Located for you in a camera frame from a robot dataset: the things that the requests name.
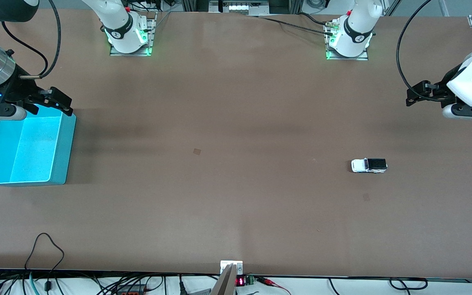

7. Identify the red alligator clip lead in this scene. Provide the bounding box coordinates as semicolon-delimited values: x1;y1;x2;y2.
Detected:
256;277;292;295

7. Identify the black coiled cable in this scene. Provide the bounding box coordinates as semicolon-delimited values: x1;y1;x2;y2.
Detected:
389;278;429;291

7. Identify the long black power cable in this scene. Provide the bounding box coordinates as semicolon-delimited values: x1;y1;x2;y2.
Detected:
256;16;335;36

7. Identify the teal plastic bin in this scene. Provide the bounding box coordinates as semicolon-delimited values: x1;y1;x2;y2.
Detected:
0;103;77;187

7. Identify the white jeep toy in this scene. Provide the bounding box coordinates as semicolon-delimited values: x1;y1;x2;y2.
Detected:
351;158;388;174

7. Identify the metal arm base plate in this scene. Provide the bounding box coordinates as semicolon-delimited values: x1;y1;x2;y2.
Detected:
326;20;369;61
110;12;157;57

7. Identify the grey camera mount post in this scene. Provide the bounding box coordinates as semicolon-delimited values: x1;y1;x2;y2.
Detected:
211;261;243;295

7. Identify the thin black looped cable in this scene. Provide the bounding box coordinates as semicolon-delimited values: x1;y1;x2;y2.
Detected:
25;233;65;292

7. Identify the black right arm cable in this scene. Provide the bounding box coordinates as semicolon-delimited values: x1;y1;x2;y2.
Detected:
0;0;62;79

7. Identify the grey control box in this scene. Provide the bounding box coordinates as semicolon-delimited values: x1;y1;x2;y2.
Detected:
209;0;270;15

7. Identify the short black power cable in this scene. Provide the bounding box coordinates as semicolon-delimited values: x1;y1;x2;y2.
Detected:
297;12;329;25

